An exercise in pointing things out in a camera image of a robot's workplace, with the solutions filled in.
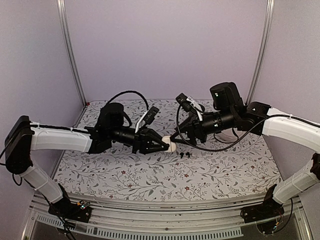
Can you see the aluminium frame post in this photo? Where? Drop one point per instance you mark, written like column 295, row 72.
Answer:
column 61, row 7
column 270, row 4

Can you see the floral table cloth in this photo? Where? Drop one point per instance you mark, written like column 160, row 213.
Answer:
column 214, row 170

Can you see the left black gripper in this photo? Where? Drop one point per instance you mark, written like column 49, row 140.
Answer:
column 143, row 139

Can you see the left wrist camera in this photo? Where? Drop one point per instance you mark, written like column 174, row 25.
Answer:
column 147, row 118

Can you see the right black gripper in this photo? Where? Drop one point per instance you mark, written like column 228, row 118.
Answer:
column 196, row 128

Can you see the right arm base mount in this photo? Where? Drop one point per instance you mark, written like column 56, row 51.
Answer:
column 262, row 211

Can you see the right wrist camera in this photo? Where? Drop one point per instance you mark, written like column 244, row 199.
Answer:
column 190, row 105

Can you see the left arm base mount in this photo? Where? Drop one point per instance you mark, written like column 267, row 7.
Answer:
column 71, row 211

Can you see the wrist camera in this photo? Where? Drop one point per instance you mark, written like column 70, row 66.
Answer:
column 190, row 105
column 147, row 118

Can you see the cream earbud case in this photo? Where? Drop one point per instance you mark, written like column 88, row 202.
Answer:
column 172, row 145

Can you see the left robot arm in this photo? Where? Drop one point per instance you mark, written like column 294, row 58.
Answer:
column 27, row 136

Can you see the left aluminium frame post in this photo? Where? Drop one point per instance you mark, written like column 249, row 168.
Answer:
column 61, row 7

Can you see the beige plate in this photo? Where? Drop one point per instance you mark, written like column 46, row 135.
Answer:
column 229, row 135

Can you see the aluminium front rail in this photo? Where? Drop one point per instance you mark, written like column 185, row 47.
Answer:
column 218, row 219

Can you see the right aluminium frame post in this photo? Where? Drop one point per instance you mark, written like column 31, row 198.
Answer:
column 270, row 4

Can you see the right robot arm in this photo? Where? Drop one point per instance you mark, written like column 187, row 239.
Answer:
column 256, row 118

